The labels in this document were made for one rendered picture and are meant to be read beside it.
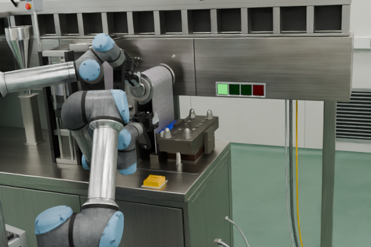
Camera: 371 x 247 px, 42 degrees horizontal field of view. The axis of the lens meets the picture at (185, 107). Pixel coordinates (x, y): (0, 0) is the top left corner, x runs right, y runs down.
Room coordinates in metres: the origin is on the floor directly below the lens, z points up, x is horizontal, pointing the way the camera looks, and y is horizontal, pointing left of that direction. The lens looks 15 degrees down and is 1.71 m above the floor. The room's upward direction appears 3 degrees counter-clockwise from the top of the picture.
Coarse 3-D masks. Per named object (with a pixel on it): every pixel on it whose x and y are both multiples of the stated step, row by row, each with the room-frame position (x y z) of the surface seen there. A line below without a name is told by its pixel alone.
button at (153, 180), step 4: (152, 176) 1.88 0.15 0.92; (156, 176) 1.87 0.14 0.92; (160, 176) 1.87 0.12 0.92; (164, 176) 1.87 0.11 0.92; (144, 180) 1.84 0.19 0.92; (148, 180) 1.84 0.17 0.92; (152, 180) 1.84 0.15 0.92; (156, 180) 1.83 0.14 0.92; (160, 180) 1.83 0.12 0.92; (164, 180) 1.86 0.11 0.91; (144, 184) 1.83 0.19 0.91; (148, 184) 1.83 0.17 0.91; (152, 184) 1.82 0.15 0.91; (156, 184) 1.81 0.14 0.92; (160, 184) 1.83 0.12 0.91
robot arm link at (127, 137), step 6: (126, 126) 1.88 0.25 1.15; (132, 126) 1.89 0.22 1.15; (120, 132) 1.81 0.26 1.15; (126, 132) 1.83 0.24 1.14; (132, 132) 1.85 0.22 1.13; (138, 132) 1.89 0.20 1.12; (120, 138) 1.80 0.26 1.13; (126, 138) 1.80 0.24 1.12; (132, 138) 1.84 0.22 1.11; (120, 144) 1.80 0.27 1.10; (126, 144) 1.80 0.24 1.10; (132, 144) 1.84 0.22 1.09; (120, 150) 1.82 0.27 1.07; (126, 150) 1.82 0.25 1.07
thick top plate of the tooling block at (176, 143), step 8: (184, 120) 2.32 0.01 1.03; (192, 120) 2.32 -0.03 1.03; (200, 120) 2.31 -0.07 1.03; (208, 120) 2.30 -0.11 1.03; (216, 120) 2.34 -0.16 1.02; (176, 128) 2.20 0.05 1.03; (184, 128) 2.19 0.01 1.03; (192, 128) 2.19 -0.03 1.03; (200, 128) 2.18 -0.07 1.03; (216, 128) 2.34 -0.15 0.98; (176, 136) 2.07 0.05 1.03; (192, 136) 2.06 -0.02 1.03; (200, 136) 2.11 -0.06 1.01; (160, 144) 2.06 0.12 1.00; (168, 144) 2.04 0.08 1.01; (176, 144) 2.03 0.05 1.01; (184, 144) 2.01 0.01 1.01; (192, 144) 2.01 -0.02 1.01; (200, 144) 2.11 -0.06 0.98; (176, 152) 2.03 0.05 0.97; (184, 152) 2.01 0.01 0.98; (192, 152) 2.00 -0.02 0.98
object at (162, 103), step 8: (168, 88) 2.29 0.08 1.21; (160, 96) 2.19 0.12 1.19; (168, 96) 2.28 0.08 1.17; (152, 104) 2.12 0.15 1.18; (160, 104) 2.19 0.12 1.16; (168, 104) 2.28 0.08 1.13; (160, 112) 2.18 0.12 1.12; (168, 112) 2.27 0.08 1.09; (160, 120) 2.18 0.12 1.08; (168, 120) 2.27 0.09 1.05; (160, 128) 2.17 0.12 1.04
